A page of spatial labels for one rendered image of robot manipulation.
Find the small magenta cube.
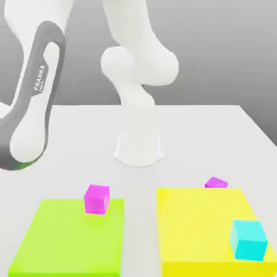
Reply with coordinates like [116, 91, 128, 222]
[204, 176, 229, 189]
[83, 184, 110, 215]

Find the small cyan cube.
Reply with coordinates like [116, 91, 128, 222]
[229, 219, 268, 262]

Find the large yellow box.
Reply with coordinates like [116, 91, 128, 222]
[156, 187, 277, 277]

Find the large lime green box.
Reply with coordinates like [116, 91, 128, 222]
[8, 198, 126, 277]

